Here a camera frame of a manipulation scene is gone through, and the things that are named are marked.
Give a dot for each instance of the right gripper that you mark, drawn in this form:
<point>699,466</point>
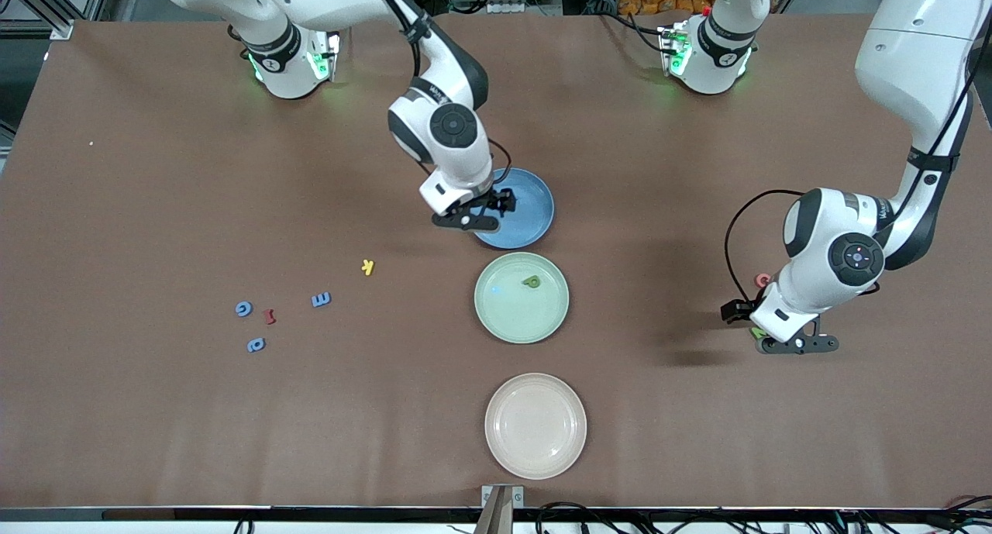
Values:
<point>494,201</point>

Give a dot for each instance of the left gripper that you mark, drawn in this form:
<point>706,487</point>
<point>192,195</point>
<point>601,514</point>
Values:
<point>735,310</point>

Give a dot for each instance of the green foam letter p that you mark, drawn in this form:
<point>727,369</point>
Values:
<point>536,284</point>

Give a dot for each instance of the blue foam letter m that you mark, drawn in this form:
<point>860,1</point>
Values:
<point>322,299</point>

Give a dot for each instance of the blue foam letter G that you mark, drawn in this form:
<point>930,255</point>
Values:
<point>239,309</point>

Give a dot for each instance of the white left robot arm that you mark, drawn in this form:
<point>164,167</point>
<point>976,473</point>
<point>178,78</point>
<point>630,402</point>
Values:
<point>821,286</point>

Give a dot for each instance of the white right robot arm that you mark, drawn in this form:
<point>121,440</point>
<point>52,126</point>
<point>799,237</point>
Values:
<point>473,166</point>

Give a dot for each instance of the blue round plate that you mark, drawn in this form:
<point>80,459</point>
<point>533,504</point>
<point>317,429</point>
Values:
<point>535,208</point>

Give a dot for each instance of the green round plate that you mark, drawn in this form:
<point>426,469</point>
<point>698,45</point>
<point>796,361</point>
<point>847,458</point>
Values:
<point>504,317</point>

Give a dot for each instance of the yellow foam letter k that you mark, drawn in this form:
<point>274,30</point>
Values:
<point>368,266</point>

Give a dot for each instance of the pink round plate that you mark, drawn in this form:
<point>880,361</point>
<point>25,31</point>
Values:
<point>535,425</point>

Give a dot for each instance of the blue foam letter a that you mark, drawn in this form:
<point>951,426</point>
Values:
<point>262,341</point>

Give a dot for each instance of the metal table edge bracket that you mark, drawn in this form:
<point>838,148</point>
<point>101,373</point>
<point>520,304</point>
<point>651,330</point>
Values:
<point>502,497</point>

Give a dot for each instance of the aluminium frame profile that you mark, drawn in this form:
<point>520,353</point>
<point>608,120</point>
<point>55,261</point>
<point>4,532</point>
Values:
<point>58,30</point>

